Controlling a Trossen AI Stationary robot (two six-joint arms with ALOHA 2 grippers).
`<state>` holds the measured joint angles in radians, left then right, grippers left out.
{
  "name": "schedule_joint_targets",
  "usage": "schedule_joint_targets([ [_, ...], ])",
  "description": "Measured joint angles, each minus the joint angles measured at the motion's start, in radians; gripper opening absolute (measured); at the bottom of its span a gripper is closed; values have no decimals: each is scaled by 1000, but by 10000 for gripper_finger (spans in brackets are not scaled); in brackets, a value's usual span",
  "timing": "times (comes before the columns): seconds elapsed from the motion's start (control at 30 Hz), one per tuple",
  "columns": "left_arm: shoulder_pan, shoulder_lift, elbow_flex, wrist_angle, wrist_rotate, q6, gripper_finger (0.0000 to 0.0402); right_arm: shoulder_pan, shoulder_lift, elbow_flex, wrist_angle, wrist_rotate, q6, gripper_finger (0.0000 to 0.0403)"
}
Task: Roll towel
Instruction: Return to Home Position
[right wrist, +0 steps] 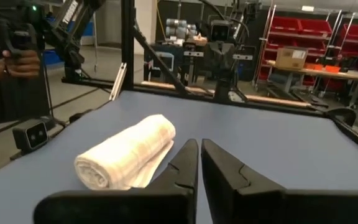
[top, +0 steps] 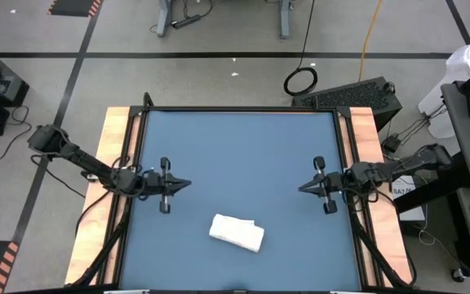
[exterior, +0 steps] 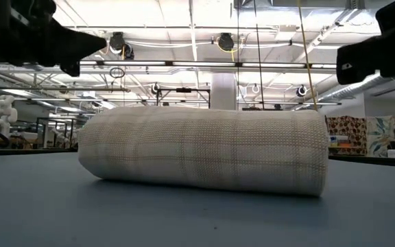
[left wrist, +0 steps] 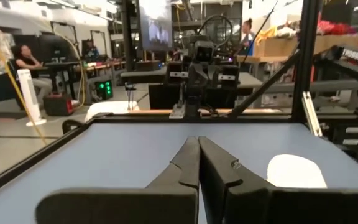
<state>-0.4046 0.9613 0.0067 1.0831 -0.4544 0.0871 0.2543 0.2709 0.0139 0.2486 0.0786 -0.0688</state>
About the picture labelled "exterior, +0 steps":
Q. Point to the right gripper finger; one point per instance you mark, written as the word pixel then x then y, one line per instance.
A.
pixel 357 63

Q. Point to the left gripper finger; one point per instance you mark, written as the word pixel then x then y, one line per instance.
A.
pixel 74 39
pixel 81 54

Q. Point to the white beige plaid towel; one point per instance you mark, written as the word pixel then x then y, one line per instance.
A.
pixel 204 151

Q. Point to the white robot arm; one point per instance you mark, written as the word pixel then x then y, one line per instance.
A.
pixel 2 113

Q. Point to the dark floral patterned cloth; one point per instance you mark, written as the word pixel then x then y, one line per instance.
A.
pixel 348 132

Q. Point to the leaf patterned cloth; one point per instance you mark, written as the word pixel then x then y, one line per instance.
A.
pixel 382 133

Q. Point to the white round pillar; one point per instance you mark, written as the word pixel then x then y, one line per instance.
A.
pixel 224 91

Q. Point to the blue table mat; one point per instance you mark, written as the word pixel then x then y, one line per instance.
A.
pixel 81 212

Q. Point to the silver ventilation duct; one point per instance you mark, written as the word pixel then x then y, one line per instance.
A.
pixel 352 90

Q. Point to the black frame enclosure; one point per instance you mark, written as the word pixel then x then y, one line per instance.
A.
pixel 51 119

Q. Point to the black gantry frame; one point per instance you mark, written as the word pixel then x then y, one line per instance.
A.
pixel 183 90

